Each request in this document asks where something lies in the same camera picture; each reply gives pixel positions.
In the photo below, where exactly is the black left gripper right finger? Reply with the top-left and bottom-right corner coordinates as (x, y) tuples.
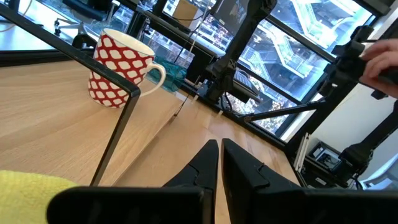
(221, 138), (398, 224)

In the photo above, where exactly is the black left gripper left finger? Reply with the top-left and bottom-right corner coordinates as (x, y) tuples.
(46, 139), (220, 224)

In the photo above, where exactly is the yellow cloth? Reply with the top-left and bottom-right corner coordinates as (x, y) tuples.
(0, 169), (79, 224)

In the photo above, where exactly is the teal plastic tumbler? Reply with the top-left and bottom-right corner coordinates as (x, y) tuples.
(146, 55), (188, 93)

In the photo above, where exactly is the red white patterned mug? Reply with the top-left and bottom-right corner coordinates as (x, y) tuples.
(88, 27), (167, 109)

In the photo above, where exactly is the black power supply box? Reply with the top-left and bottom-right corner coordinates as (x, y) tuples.
(306, 140), (343, 175)

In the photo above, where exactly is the white office chair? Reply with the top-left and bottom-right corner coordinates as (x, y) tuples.
(359, 154), (398, 191)

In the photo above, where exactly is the person's hand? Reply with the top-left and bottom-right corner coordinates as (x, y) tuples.
(358, 38), (398, 99)

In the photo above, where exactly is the brown cardboard box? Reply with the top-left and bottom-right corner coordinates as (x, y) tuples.
(172, 0), (203, 29)

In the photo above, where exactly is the black monitor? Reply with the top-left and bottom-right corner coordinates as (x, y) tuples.
(213, 0), (251, 28)

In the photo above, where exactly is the black office chair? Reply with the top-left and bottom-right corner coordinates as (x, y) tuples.
(53, 0), (121, 35)

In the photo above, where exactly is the wooden shelf black metal frame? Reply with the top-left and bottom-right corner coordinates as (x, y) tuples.
(0, 2), (185, 187)

